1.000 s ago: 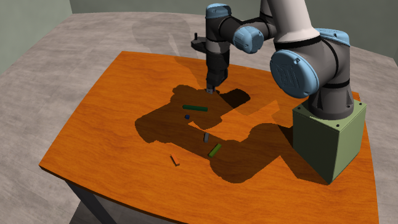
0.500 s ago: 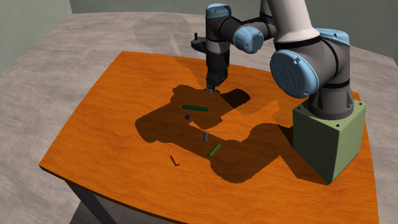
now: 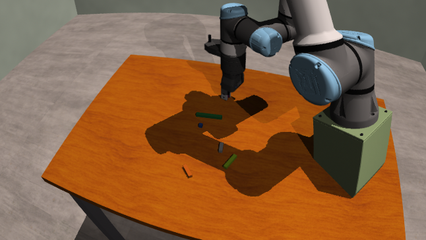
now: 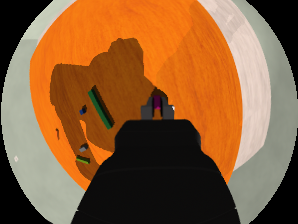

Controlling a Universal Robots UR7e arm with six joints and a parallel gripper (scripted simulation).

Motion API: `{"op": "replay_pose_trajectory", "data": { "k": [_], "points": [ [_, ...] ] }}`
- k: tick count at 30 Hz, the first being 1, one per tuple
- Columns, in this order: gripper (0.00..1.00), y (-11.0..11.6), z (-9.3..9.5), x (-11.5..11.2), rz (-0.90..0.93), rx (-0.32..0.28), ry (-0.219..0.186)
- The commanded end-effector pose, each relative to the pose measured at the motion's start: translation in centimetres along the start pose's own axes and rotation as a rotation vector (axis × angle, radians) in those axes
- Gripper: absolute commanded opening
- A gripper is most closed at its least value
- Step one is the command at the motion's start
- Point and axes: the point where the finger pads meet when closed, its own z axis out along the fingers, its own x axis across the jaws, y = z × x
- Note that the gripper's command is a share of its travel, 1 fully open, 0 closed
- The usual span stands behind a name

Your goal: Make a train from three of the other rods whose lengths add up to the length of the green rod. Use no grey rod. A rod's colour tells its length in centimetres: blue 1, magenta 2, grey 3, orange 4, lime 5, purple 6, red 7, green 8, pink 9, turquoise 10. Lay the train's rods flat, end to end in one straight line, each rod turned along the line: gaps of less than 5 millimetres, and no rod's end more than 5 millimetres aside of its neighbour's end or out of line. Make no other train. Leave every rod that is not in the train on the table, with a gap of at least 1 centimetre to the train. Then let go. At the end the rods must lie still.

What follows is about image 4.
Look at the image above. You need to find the magenta rod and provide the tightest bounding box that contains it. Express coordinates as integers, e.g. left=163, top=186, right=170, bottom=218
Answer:
left=154, top=95, right=160, bottom=109

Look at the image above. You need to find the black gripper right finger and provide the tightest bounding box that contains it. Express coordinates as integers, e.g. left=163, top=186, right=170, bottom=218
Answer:
left=160, top=97, right=175, bottom=120

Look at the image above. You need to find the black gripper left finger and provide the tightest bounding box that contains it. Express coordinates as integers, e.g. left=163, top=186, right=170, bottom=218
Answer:
left=140, top=97, right=154, bottom=120

